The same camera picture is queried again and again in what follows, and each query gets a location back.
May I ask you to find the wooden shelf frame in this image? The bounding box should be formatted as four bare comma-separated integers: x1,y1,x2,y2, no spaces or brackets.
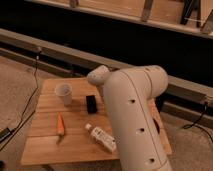
27,0,213,39

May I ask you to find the white paper cup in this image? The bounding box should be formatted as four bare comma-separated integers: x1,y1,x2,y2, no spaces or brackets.
54,84,72,106

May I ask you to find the orange carrot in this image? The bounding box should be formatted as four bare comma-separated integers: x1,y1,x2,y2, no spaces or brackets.
57,113,65,136

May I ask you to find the black cable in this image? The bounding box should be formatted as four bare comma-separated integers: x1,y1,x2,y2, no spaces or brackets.
0,49,42,152
182,100,213,141

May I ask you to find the grey metal rail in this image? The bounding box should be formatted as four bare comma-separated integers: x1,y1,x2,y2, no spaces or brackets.
0,28,213,129

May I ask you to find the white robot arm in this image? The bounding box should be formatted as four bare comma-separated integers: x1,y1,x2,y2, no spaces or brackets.
87,65,172,171

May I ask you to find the black cable left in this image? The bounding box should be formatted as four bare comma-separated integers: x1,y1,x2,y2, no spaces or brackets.
0,49,42,152

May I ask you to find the dark red round plate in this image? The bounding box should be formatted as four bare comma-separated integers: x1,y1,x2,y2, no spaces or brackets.
153,119,160,134

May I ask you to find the black sponge block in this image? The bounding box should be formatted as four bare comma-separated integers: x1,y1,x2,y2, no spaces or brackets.
86,95,97,114

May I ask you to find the black cable right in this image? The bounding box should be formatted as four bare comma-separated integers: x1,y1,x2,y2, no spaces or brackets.
182,100,213,141

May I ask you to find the white plastic bottle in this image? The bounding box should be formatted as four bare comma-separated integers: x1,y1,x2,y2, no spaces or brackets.
85,123,116,153

